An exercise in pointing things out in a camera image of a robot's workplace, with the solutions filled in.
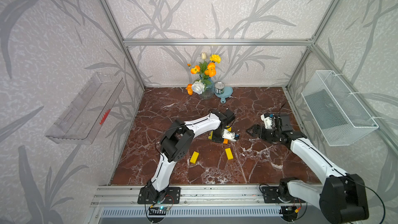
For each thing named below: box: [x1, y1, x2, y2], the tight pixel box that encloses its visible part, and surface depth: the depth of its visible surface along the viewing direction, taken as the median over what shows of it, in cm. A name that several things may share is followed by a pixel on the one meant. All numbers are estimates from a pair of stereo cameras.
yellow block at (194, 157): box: [189, 150, 200, 164], surface depth 86 cm
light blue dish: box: [213, 81, 234, 104], surface depth 118 cm
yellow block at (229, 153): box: [224, 147, 234, 160], surface depth 88 cm
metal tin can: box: [214, 81, 225, 95], surface depth 117 cm
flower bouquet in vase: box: [185, 52, 222, 101], surface depth 86 cm
